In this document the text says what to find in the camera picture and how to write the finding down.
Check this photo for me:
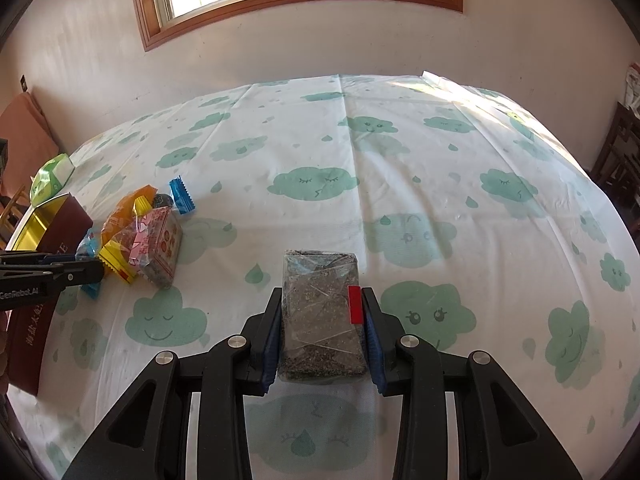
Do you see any maroon tin box gold interior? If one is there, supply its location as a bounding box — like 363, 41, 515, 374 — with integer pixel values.
6, 192, 95, 396

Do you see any green tissue pack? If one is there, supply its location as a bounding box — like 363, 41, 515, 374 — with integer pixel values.
29, 154, 76, 207

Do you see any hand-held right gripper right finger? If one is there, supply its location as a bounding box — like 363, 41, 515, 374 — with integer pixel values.
361, 286, 583, 480

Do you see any dark wooden chair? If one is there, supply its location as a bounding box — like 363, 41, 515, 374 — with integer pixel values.
590, 102, 640, 221

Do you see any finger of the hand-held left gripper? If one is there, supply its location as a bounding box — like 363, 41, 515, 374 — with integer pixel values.
0, 251, 78, 264
30, 261, 107, 291

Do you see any clear packet with yellow ends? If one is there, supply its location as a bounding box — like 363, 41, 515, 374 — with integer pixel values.
97, 195, 153, 287

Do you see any light wooden chair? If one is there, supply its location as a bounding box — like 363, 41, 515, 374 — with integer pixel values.
0, 185, 28, 251

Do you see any white and red object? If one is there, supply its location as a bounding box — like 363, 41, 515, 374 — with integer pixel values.
625, 62, 640, 111

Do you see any orange snack packet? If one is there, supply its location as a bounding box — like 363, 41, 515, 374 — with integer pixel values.
100, 185, 158, 248

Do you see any blue candy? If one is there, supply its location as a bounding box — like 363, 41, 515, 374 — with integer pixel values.
168, 176, 197, 216
75, 229, 104, 301

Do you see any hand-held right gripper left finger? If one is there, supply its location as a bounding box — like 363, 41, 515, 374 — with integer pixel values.
62, 287, 286, 480

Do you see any clear seed bar packet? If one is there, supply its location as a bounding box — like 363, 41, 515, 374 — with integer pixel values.
276, 249, 370, 385

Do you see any pink snack packet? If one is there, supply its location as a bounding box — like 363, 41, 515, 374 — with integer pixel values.
129, 206, 183, 290

